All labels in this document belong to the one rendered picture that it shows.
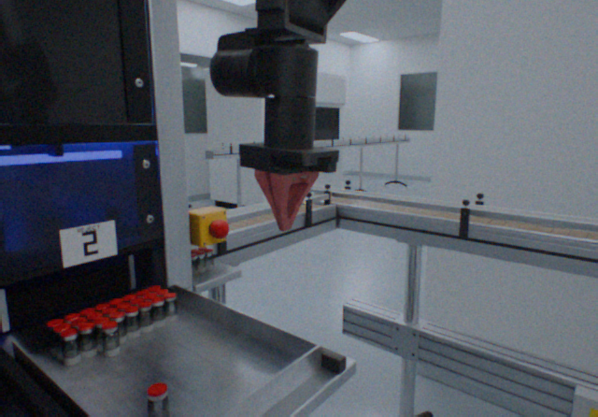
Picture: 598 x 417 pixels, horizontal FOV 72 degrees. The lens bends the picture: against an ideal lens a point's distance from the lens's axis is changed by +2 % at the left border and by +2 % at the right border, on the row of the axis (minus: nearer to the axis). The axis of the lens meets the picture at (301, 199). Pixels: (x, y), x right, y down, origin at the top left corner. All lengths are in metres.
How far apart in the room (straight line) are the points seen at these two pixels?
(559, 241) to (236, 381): 0.89
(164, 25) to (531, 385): 1.28
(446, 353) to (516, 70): 1.08
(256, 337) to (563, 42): 1.52
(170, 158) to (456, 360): 1.06
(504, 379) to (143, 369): 1.06
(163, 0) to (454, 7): 1.37
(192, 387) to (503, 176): 1.52
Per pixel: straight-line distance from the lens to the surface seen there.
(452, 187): 1.91
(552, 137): 1.81
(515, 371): 1.40
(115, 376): 0.64
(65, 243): 0.74
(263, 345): 0.66
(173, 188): 0.81
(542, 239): 1.22
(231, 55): 0.49
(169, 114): 0.81
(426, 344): 1.46
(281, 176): 0.43
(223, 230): 0.86
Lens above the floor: 1.21
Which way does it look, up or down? 11 degrees down
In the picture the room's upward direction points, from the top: straight up
